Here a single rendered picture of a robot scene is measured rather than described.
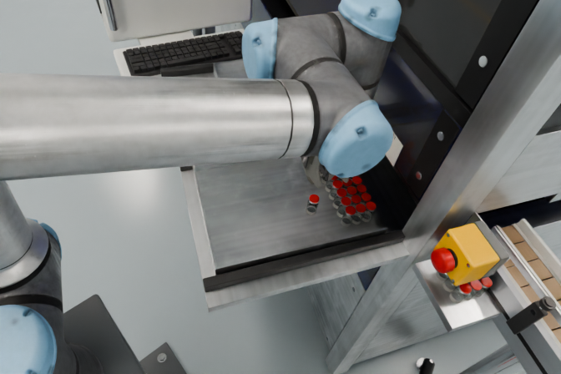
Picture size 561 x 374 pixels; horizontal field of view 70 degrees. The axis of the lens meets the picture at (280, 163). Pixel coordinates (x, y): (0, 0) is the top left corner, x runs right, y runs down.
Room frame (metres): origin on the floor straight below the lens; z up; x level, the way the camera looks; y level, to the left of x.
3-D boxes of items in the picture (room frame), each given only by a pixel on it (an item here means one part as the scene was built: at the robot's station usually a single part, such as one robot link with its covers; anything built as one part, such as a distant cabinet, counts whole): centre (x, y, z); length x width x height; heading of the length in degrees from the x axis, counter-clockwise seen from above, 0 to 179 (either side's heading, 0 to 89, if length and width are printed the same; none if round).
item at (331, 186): (0.54, -0.12, 0.90); 0.18 x 0.02 x 0.05; 23
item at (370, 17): (0.47, -0.08, 1.30); 0.09 x 0.08 x 0.11; 117
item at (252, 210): (0.50, -0.02, 0.90); 0.34 x 0.26 x 0.04; 113
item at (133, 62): (1.09, 0.33, 0.82); 0.40 x 0.14 x 0.02; 121
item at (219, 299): (0.67, 0.01, 0.87); 0.70 x 0.48 x 0.02; 23
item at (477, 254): (0.36, -0.33, 1.00); 0.08 x 0.07 x 0.07; 113
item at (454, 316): (0.37, -0.38, 0.87); 0.14 x 0.13 x 0.02; 113
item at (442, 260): (0.35, -0.29, 0.99); 0.04 x 0.04 x 0.04; 23
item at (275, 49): (0.41, 0.00, 1.29); 0.11 x 0.11 x 0.08; 27
